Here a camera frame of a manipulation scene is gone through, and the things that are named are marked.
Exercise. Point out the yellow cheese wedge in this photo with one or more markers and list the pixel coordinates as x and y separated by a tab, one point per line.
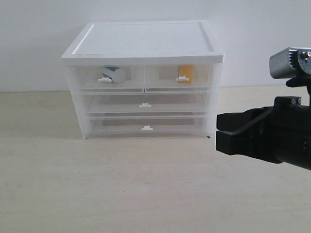
185	74

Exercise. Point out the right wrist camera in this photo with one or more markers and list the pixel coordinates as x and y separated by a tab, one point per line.
293	64

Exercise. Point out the white plastic drawer cabinet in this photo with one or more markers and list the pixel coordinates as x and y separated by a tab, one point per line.
151	43

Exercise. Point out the white pill bottle teal label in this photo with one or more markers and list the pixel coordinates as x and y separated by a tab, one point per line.
113	74

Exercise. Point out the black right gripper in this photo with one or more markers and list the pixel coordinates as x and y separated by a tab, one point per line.
284	133

